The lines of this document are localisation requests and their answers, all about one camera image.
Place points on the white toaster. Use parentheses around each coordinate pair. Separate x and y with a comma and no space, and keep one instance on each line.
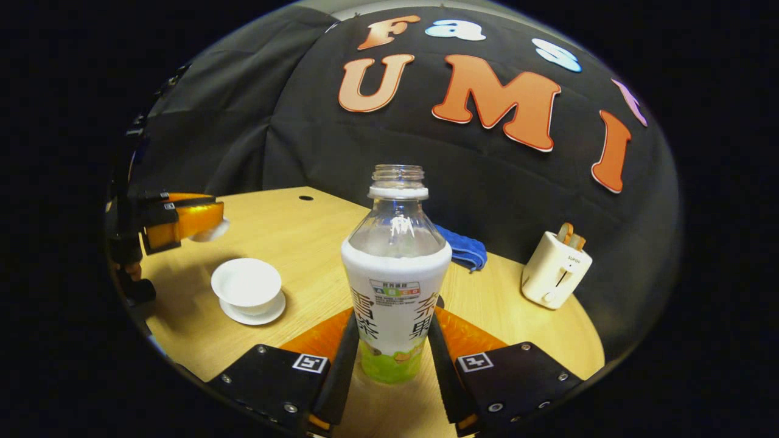
(554,274)

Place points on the white teacup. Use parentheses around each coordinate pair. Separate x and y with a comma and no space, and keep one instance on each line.
(246,283)

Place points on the blue towel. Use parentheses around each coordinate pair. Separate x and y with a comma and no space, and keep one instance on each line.
(468,249)

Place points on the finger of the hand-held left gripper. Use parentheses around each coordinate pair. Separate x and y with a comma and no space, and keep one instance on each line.
(182,224)
(152,198)

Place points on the water bottle with white label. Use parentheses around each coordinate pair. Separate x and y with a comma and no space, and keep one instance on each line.
(395,280)

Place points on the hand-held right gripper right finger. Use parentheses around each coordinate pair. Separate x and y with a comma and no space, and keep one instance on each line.
(443,377)

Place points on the toast slice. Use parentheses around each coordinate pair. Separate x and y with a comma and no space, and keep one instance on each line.
(579,243)
(565,233)

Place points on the white teacup lid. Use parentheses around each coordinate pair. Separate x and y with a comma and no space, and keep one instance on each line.
(213,234)

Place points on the white saucer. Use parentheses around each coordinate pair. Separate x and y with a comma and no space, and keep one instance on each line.
(268,315)

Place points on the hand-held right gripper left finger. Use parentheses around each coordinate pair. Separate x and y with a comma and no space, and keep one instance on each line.
(344,377)

